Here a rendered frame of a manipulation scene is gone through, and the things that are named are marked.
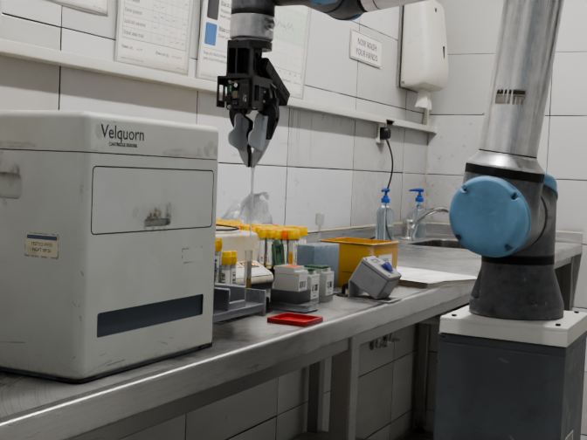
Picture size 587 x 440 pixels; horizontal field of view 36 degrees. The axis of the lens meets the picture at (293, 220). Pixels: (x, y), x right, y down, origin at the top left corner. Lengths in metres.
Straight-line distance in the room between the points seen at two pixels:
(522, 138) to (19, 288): 0.72
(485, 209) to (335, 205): 1.86
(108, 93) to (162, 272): 0.99
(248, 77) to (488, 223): 0.47
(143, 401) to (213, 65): 1.48
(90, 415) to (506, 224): 0.65
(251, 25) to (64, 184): 0.62
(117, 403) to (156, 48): 1.32
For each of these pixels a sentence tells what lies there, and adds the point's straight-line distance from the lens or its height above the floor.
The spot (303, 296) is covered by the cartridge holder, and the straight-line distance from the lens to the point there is 1.60.
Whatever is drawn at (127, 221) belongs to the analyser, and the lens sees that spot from 1.07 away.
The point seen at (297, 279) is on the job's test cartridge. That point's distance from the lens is 1.59.
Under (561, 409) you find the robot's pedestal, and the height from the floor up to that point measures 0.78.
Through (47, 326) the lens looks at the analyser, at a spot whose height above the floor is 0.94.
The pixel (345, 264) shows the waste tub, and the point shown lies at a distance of 1.94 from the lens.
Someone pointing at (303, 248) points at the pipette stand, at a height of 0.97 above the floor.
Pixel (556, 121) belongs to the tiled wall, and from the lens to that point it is 3.92.
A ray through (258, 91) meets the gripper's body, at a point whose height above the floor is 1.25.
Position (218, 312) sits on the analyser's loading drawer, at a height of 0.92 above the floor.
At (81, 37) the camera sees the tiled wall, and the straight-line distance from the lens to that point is 2.01.
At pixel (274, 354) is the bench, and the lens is 1.34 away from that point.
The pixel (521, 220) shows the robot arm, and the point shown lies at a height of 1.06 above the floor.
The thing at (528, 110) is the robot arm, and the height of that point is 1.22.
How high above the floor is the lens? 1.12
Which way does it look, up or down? 3 degrees down
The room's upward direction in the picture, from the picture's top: 2 degrees clockwise
